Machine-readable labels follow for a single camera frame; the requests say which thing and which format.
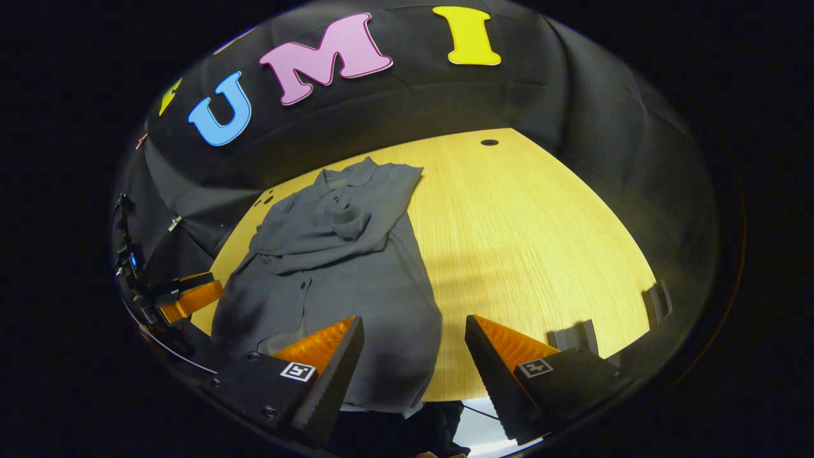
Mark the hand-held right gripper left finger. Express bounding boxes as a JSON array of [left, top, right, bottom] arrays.
[[199, 316, 366, 448]]

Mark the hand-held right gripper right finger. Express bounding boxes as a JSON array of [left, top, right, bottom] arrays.
[[464, 314, 635, 446]]

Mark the thin black cable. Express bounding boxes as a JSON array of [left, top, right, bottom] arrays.
[[461, 402, 504, 422]]

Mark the black backdrop cloth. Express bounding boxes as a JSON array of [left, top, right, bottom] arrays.
[[113, 0, 719, 357]]

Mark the grey button-up shirt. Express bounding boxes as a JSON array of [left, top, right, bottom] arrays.
[[210, 156, 443, 411]]

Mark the dark table edge bracket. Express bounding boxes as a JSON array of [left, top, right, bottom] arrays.
[[642, 279, 673, 326], [548, 320, 598, 354]]

